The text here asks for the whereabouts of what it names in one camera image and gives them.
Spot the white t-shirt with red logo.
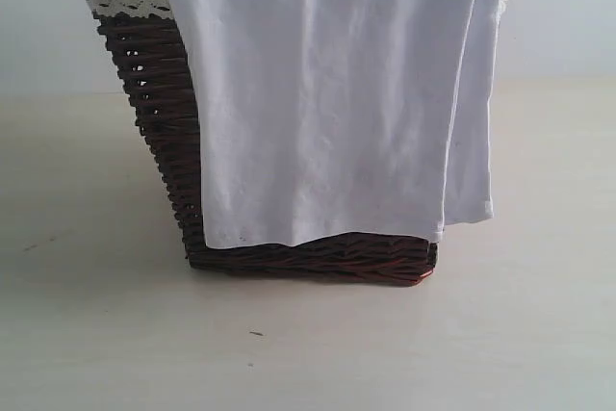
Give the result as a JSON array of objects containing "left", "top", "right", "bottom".
[{"left": 169, "top": 0, "right": 500, "bottom": 248}]

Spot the dark brown wicker basket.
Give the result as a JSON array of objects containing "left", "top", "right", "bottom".
[{"left": 95, "top": 13, "right": 438, "bottom": 287}]

